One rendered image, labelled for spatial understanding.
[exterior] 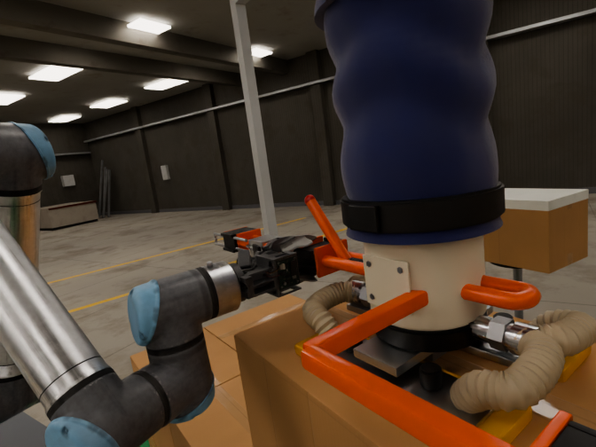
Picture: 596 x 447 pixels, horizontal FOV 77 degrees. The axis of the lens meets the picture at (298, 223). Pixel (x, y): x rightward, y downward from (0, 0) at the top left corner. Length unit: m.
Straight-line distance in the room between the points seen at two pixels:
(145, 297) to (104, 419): 0.16
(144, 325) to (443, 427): 0.43
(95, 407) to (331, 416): 0.30
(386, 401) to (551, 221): 2.12
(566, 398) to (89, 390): 0.60
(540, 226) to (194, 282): 2.05
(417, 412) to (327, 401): 0.27
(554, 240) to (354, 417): 2.03
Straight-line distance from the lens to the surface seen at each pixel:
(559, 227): 2.48
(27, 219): 0.97
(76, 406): 0.59
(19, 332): 0.64
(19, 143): 0.91
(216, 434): 1.47
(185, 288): 0.62
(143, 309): 0.60
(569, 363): 0.64
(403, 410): 0.32
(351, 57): 0.51
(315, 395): 0.59
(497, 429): 0.51
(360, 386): 0.35
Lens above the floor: 1.42
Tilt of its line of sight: 10 degrees down
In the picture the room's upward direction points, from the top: 8 degrees counter-clockwise
